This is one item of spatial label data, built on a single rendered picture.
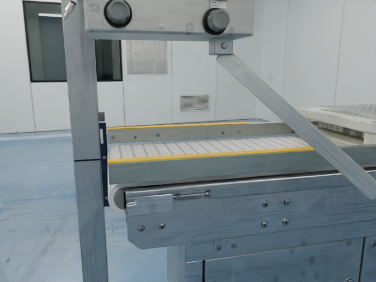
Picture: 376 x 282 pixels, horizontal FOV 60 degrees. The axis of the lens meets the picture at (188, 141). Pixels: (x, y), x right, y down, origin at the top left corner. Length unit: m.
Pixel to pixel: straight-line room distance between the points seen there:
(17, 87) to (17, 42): 0.64
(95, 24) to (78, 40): 0.32
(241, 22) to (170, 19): 0.10
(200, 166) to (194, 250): 0.17
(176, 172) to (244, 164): 0.11
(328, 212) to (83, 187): 0.52
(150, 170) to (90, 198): 0.34
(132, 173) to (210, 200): 0.13
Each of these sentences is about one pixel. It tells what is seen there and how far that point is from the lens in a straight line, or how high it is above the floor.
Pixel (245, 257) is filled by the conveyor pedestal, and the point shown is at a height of 0.71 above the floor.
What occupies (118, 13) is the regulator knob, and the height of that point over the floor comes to 1.12.
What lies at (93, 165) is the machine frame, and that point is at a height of 0.84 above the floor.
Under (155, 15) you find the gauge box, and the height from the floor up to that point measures 1.12.
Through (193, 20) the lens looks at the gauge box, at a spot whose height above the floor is 1.11.
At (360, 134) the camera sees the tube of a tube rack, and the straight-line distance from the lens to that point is 0.76.
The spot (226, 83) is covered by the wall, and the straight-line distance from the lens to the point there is 6.17.
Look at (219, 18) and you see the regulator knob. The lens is 0.43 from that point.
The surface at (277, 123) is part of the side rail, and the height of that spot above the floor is 0.92.
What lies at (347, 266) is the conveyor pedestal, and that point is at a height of 0.65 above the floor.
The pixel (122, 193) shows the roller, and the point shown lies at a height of 0.87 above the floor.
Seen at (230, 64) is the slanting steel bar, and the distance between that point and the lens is 0.50.
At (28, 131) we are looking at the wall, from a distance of 5.60.
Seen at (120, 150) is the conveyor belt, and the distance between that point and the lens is 0.70.
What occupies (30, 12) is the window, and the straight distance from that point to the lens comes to 5.56.
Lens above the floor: 1.05
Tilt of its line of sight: 13 degrees down
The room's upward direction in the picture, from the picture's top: straight up
